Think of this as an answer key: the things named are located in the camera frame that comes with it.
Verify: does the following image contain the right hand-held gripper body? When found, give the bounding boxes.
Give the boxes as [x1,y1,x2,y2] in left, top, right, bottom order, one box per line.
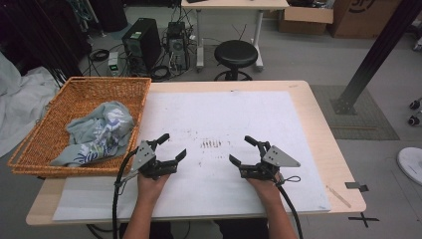
[239,144,302,183]

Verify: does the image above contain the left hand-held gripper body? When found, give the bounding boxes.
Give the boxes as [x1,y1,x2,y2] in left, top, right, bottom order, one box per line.
[130,138,180,181]

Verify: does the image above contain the grey-green flower print t-shirt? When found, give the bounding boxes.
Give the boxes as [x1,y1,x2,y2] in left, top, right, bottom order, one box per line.
[49,100,135,168]

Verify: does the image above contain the orange wicker basket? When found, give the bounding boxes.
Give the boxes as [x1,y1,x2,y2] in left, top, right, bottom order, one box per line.
[7,76,152,178]

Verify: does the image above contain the person's left hand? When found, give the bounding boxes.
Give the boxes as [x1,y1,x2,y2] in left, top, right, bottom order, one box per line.
[136,172,172,204]

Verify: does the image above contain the person's right hand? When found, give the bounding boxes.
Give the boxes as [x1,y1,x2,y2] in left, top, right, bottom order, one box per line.
[245,177,283,204]

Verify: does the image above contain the white foam mat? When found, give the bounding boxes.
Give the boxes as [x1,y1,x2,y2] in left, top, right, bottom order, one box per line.
[52,90,332,222]

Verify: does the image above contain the person's dark trousers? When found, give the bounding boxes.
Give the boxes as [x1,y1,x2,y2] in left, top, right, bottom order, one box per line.
[118,218,271,239]

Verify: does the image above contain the black tape piece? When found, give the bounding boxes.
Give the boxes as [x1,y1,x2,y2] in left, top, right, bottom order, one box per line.
[343,181,370,193]

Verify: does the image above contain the white power unit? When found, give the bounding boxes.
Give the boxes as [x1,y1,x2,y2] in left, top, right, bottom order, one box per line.
[107,51,120,77]

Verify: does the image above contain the black round stool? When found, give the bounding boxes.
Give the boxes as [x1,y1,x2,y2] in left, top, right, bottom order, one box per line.
[213,39,259,82]

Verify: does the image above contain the grey floor mat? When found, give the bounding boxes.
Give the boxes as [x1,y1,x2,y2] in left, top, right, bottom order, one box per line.
[310,84,401,141]

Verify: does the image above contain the black computer tower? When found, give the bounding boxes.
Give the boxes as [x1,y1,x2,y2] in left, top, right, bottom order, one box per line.
[121,17,162,76]

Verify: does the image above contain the open cardboard box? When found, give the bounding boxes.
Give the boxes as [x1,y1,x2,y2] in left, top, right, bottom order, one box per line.
[278,5,334,36]

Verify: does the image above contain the white round base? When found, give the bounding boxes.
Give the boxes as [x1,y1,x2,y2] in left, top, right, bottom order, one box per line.
[396,146,422,187]

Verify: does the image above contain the white cloth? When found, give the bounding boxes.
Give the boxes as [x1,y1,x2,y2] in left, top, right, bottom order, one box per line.
[0,53,61,158]

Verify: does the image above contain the white-legged wooden desk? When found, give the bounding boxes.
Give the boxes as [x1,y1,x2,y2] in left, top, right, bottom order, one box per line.
[180,0,291,73]

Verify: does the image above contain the black metal beam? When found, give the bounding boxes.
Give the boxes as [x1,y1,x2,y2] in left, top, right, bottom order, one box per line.
[329,0,422,116]

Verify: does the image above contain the large cardboard box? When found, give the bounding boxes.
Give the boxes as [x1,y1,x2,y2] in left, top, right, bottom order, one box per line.
[327,0,403,40]

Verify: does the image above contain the dark curtain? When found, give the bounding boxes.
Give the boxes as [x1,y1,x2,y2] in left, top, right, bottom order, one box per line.
[0,0,93,79]

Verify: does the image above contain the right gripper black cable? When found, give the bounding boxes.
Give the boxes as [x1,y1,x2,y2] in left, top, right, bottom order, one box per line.
[275,173,305,239]

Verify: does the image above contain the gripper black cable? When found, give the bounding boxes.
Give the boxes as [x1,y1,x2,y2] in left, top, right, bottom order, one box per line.
[111,147,140,239]
[275,173,305,239]

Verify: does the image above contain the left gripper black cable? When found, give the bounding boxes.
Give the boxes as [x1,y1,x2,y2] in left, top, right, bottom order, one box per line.
[111,147,140,239]

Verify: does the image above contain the open-frame computer case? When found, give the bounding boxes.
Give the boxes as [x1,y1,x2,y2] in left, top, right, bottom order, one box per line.
[165,21,191,72]

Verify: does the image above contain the coiled black cable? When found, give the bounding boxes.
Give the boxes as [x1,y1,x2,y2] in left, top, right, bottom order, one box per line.
[88,48,110,63]

